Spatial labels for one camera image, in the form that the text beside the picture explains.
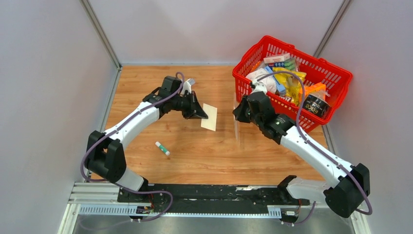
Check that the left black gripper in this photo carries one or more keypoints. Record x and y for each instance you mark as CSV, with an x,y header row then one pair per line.
x,y
195,110

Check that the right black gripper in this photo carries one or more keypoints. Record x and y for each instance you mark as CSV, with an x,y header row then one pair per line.
x,y
238,112

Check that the white paper letter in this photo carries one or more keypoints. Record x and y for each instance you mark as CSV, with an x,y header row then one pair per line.
x,y
211,122

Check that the cream paper envelope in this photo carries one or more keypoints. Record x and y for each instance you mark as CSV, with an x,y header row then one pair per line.
x,y
236,123

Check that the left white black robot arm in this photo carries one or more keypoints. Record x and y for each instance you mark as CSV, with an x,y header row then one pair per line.
x,y
105,155

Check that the blue flat package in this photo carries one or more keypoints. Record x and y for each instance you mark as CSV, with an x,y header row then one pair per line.
x,y
274,86

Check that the white round pouch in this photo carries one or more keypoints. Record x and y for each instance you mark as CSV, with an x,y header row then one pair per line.
x,y
257,74

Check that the yellow snack bag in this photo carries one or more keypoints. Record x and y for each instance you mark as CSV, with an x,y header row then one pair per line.
x,y
291,84

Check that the green white glue stick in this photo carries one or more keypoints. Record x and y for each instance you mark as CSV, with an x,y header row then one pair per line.
x,y
162,148

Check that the green blue packet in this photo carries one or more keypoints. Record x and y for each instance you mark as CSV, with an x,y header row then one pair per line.
x,y
289,64

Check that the white red box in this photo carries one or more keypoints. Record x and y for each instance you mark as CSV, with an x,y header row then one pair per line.
x,y
277,58

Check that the black round can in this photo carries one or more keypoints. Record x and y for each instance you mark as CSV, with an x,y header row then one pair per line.
x,y
316,106

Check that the orange package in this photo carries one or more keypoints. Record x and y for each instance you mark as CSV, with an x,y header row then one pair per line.
x,y
318,90

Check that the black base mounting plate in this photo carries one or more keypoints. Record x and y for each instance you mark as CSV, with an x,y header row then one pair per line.
x,y
218,200

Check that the aluminium frame rail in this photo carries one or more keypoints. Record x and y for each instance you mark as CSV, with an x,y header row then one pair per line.
x,y
93,209

